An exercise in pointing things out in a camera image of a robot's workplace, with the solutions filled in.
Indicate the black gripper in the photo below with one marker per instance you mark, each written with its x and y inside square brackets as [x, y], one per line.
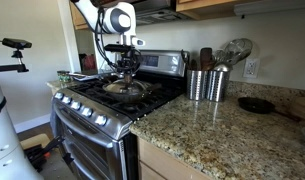
[128, 59]

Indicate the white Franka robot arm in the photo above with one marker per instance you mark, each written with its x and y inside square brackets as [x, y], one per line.
[120, 20]

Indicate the shiny steel frying pan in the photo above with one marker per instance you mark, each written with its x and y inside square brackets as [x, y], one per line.
[108, 78]

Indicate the dark wok pan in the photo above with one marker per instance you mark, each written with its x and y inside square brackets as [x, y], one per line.
[132, 97]

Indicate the red cloth bag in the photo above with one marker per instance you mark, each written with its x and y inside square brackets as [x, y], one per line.
[89, 62]

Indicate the silver stove knob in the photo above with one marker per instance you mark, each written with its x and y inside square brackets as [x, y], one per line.
[58, 96]
[75, 105]
[87, 111]
[66, 100]
[100, 120]

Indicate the black slotted utensil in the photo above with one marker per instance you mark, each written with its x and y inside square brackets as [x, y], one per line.
[185, 60]

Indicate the small glass spice jars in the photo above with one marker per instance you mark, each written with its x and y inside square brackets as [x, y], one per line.
[63, 76]

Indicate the stainless steel gas stove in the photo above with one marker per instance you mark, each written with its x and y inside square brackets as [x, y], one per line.
[102, 133]

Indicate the dark range hood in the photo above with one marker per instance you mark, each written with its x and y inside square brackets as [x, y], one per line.
[158, 13]

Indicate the perforated steel utensil holder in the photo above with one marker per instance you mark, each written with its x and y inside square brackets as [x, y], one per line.
[217, 86]
[196, 86]

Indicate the wooden upper cabinet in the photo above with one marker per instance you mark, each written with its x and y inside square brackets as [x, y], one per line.
[77, 16]
[205, 6]

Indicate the wooden cabinet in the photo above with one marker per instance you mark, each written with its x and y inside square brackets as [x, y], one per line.
[158, 163]
[205, 6]
[77, 16]

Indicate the dark wooden spatula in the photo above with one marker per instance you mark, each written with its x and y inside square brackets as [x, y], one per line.
[206, 56]

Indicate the steel ladle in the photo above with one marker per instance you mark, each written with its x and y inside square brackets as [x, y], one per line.
[222, 67]

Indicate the wooden lower cabinet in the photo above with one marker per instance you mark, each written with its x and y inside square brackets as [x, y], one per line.
[158, 163]

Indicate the black stand legs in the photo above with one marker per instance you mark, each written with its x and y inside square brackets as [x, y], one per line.
[45, 151]

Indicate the light wooden board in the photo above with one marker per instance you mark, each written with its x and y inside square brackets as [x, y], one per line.
[33, 140]

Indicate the small black cast iron skillet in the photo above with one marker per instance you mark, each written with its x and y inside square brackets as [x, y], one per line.
[255, 105]

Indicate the wooden cutting board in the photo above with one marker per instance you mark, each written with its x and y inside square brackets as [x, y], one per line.
[303, 107]

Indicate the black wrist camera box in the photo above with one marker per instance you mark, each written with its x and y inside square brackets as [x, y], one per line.
[117, 48]

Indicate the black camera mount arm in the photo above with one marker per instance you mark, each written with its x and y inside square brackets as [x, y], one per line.
[15, 67]

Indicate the black stereo camera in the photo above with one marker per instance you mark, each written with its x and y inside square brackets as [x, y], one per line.
[16, 43]

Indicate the white wall outlet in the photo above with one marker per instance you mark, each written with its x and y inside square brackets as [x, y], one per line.
[251, 68]

